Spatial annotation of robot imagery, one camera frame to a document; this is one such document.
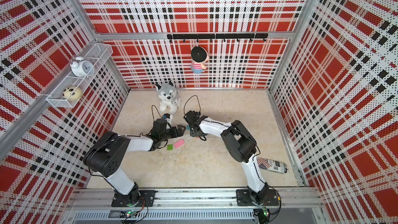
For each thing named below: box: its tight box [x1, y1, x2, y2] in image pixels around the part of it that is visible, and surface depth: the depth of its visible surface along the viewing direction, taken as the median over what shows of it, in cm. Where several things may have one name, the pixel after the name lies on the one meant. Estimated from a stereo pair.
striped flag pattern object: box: [257, 157, 289, 174], surface depth 82 cm
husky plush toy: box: [155, 80, 182, 114], surface depth 98 cm
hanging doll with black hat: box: [190, 45, 209, 75], surface depth 97 cm
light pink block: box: [174, 138, 185, 149], surface depth 95 cm
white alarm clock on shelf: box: [69, 56, 95, 79], surface depth 72 cm
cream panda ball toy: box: [62, 85, 83, 101], surface depth 66 cm
